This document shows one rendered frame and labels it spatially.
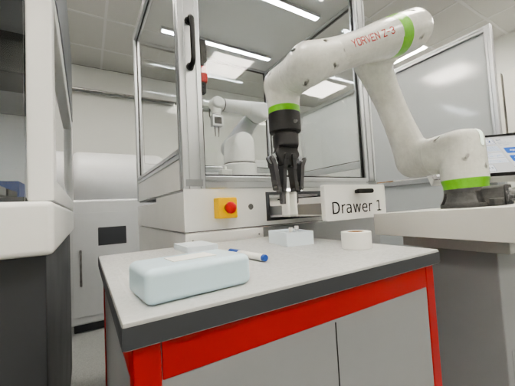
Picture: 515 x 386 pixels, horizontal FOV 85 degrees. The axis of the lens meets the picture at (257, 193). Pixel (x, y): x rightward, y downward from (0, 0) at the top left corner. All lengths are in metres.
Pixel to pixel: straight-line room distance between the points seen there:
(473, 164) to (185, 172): 0.89
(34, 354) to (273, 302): 0.54
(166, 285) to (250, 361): 0.15
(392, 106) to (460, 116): 1.55
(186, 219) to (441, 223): 0.75
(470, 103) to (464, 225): 1.84
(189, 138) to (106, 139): 3.29
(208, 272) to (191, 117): 0.72
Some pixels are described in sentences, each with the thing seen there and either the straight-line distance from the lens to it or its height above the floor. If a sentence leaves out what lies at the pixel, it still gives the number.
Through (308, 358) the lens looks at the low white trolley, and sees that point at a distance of 0.49.
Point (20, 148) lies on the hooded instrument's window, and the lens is 0.71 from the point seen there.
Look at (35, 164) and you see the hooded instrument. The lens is 0.71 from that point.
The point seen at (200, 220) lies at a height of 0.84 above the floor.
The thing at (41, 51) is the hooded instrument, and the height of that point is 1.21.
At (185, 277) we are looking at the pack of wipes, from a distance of 0.38.
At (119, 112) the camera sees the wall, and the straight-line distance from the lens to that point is 4.37.
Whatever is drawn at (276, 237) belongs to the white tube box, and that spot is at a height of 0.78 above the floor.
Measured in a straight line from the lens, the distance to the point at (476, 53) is 2.75.
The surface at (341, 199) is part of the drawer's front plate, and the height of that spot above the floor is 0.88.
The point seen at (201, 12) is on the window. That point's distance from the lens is 1.25.
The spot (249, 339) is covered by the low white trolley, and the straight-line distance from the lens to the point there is 0.42.
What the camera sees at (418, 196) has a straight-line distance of 2.76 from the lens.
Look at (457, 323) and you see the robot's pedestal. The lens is 1.10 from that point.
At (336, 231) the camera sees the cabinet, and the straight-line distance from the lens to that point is 1.35.
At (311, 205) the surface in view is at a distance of 0.93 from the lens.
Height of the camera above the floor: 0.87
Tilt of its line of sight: 3 degrees up
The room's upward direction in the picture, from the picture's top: 3 degrees counter-clockwise
